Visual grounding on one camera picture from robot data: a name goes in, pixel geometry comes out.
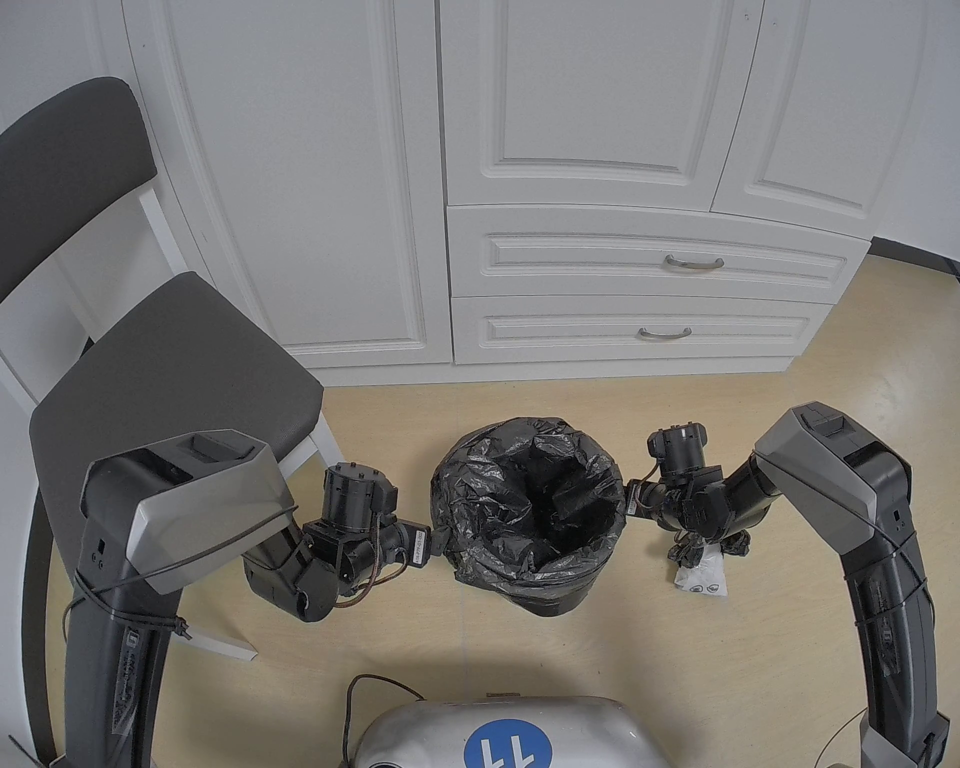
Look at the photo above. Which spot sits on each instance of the white wardrobe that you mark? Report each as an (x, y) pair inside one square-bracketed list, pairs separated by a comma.
[(600, 90)]

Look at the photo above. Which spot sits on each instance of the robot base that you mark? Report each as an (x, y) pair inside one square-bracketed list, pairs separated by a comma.
[(450, 735)]

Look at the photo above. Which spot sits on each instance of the white printed wrapper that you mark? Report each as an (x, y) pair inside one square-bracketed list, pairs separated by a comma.
[(701, 577)]

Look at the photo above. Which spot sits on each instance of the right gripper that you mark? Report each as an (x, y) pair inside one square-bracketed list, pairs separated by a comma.
[(645, 501)]

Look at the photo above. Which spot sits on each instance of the black plastic bag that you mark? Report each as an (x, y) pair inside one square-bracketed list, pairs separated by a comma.
[(480, 495)]

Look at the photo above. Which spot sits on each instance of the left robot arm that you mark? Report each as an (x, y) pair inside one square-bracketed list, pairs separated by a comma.
[(187, 495)]

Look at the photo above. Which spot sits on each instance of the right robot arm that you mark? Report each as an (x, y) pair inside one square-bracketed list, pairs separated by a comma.
[(832, 465)]

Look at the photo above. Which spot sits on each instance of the white chair dark grey seat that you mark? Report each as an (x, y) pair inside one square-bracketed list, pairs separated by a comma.
[(187, 375)]

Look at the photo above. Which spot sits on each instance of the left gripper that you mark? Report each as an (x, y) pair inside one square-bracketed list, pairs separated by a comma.
[(397, 547)]

